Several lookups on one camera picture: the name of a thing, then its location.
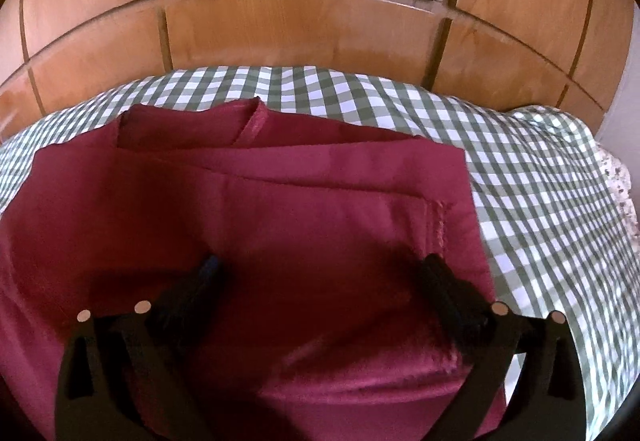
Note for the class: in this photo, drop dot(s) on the floral mattress cover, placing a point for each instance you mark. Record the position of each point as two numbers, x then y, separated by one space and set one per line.
620 191

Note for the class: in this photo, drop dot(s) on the dark red garment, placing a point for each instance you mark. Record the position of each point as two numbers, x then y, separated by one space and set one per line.
300 231

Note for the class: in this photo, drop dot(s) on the wooden wardrobe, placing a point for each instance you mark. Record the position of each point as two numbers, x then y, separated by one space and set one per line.
310 11

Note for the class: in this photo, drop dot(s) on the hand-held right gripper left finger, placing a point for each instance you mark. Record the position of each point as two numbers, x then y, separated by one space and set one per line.
202 281

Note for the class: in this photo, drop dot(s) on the green white checked bedsheet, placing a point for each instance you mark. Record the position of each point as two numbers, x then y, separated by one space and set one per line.
540 201

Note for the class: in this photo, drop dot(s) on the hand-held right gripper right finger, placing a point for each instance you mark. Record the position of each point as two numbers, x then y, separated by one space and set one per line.
445 296

